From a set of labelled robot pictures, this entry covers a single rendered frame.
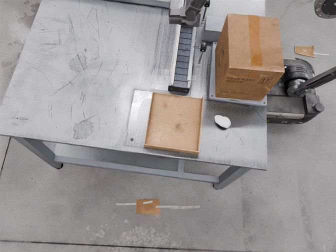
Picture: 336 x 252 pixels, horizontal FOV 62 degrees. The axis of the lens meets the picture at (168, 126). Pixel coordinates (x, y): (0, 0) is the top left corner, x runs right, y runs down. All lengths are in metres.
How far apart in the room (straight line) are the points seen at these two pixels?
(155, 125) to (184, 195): 0.89
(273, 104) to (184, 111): 1.03
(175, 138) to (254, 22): 0.65
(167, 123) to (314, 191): 1.46
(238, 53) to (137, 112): 0.55
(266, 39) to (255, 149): 0.51
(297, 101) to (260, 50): 1.12
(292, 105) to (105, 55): 1.46
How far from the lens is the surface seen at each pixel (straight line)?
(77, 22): 1.76
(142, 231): 2.11
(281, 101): 2.33
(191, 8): 1.29
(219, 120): 1.40
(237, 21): 1.40
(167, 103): 1.42
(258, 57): 1.31
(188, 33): 1.62
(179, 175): 1.94
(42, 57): 1.66
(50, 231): 2.21
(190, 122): 1.39
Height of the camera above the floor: 2.10
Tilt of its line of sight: 68 degrees down
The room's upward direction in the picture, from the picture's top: 9 degrees clockwise
